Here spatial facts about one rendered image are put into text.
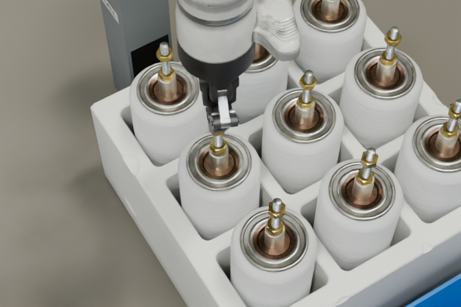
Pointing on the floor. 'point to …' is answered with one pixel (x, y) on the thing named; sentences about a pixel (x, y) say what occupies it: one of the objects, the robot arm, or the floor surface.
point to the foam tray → (150, 193)
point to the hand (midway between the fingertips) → (217, 114)
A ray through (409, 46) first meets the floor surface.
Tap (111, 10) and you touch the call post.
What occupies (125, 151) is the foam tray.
